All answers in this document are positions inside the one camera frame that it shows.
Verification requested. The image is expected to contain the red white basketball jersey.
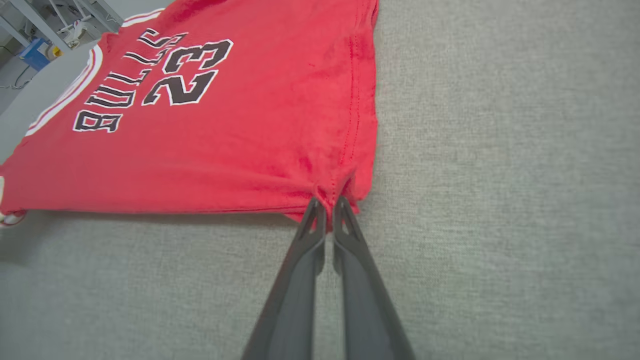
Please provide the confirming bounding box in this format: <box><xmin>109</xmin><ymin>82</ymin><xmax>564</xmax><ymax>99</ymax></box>
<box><xmin>0</xmin><ymin>0</ymin><xmax>381</xmax><ymax>229</ymax></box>

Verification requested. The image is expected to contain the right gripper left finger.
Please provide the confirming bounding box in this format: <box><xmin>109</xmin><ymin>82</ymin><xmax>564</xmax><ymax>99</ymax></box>
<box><xmin>241</xmin><ymin>196</ymin><xmax>329</xmax><ymax>360</ymax></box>

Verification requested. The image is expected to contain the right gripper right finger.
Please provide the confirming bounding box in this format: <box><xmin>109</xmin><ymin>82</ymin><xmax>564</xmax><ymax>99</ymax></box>
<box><xmin>332</xmin><ymin>195</ymin><xmax>416</xmax><ymax>360</ymax></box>

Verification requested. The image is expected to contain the blue cardboard box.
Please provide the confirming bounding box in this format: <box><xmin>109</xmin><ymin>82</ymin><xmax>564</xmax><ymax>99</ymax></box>
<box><xmin>19</xmin><ymin>37</ymin><xmax>52</xmax><ymax>71</ymax></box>

